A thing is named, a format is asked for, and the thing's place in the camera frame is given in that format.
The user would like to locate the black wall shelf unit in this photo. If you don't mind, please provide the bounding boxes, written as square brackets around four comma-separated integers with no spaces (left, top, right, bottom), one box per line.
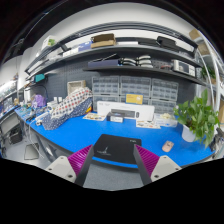
[25,21,202,79]

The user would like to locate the white green box on shelf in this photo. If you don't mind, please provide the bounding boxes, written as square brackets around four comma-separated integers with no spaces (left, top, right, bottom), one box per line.
[41,35,56,50]

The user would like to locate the oscilloscope instrument on shelf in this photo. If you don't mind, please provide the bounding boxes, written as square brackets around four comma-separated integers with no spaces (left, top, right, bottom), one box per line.
[173,60,195,77]

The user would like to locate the brown cardboard box on shelf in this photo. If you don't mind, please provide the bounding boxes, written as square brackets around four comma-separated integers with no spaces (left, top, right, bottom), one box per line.
[91,33,116,48]

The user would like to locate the white keyboard box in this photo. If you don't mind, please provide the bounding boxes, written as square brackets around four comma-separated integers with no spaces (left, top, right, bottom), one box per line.
[97,101,155,121]

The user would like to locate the yellow card box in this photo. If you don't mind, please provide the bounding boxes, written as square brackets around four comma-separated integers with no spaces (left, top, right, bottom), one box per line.
[126,94,143,105]

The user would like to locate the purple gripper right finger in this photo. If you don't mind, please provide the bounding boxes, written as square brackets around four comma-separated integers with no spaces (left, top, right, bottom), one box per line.
[133,144,181,185]

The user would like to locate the clear plastic container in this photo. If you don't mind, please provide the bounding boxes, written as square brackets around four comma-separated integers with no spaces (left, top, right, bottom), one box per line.
[154,113,177,127]

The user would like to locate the small black box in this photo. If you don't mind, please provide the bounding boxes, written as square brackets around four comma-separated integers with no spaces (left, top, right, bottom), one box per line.
[107,112,124,123]

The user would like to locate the patterned fabric bundle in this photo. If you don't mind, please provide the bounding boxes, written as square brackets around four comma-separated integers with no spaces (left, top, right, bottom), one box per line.
[42,87,93,130]

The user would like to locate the grey drawer organizer cabinets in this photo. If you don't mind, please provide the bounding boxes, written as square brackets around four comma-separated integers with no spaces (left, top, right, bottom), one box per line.
[92,76,179,114]

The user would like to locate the green potted plant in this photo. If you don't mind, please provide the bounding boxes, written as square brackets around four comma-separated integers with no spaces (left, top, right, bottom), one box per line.
[173,90,220,147]

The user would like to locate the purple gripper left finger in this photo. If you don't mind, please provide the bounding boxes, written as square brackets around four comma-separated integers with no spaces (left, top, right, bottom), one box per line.
[46,145,94,186]

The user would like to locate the colourful sticker sheet left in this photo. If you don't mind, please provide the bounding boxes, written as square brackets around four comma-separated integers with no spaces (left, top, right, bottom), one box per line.
[83,113,106,121]

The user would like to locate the colourful sticker sheet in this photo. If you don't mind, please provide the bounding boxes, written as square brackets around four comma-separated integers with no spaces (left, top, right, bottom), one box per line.
[83,113,106,121]
[136,120,160,129]

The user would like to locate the colourful sticker sheet right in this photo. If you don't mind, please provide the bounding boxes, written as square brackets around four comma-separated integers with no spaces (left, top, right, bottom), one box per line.
[136,120,160,129]

